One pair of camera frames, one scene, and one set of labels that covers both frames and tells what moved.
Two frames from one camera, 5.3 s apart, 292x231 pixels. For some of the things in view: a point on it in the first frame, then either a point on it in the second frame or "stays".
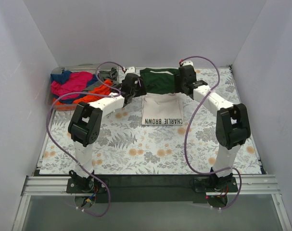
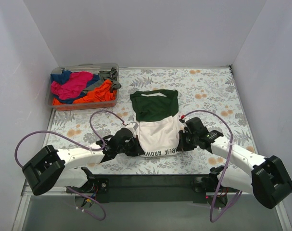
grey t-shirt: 111,75 stays
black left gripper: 141,87 → 133,147
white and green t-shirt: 163,103 → 155,113
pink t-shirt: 75,83 stays
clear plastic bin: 95,68 stays
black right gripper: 178,80 → 184,142
